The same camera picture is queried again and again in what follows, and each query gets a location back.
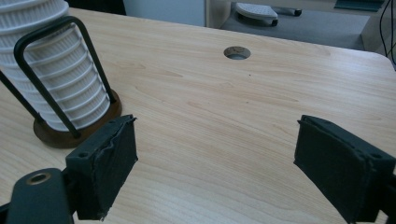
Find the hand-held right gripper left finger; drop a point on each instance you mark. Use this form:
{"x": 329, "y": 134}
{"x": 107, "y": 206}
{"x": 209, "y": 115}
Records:
{"x": 102, "y": 168}

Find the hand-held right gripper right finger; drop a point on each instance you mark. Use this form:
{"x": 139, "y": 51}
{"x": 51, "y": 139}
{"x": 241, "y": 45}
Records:
{"x": 336, "y": 168}

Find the stack of paper cups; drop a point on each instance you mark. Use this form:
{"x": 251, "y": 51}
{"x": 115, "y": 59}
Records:
{"x": 62, "y": 71}

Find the dark rectangular desk panel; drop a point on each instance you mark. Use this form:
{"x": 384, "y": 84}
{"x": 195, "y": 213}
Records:
{"x": 358, "y": 4}

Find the white wheeled base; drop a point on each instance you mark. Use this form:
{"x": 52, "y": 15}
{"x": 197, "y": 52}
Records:
{"x": 257, "y": 11}

